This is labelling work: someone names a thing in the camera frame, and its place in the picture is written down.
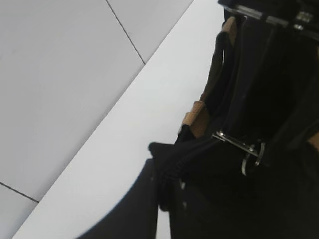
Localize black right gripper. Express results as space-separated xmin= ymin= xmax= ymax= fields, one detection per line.
xmin=218 ymin=0 xmax=319 ymax=46

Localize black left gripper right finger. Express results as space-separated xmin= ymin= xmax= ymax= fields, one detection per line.
xmin=170 ymin=174 xmax=319 ymax=239

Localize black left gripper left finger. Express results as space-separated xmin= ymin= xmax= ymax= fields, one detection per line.
xmin=79 ymin=159 xmax=158 ymax=239

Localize silver zipper pull with ring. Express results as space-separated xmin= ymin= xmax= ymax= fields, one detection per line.
xmin=212 ymin=131 xmax=266 ymax=176

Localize black tote bag tan handles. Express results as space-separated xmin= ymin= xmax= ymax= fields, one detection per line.
xmin=149 ymin=16 xmax=319 ymax=211

